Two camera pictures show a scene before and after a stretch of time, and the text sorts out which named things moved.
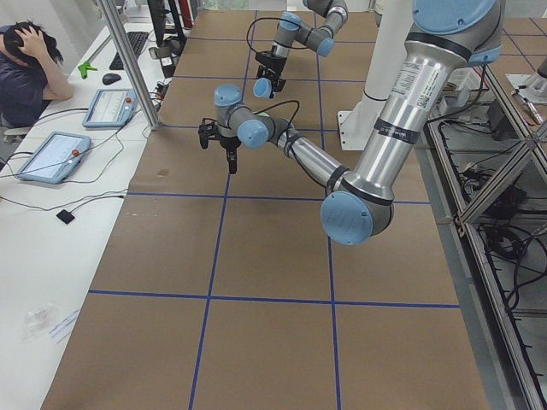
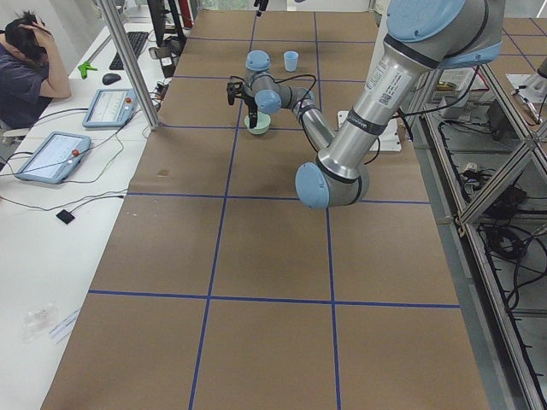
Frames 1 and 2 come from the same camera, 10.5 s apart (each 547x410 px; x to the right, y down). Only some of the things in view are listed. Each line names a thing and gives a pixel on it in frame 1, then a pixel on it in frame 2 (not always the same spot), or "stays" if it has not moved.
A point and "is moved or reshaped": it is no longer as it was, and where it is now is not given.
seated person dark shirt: x=29 y=77 stays
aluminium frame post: x=108 y=8 stays
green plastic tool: x=84 y=67 stays
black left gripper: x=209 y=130 to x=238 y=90
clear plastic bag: x=37 y=320 stays
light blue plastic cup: x=262 y=88 is moved or reshaped
